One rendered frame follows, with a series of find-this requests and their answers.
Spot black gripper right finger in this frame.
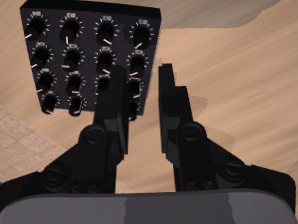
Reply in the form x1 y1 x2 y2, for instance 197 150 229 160
158 63 296 214

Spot black knob box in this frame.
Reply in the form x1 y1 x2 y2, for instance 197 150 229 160
19 0 162 121

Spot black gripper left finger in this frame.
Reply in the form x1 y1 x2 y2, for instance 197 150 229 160
0 65 130 213

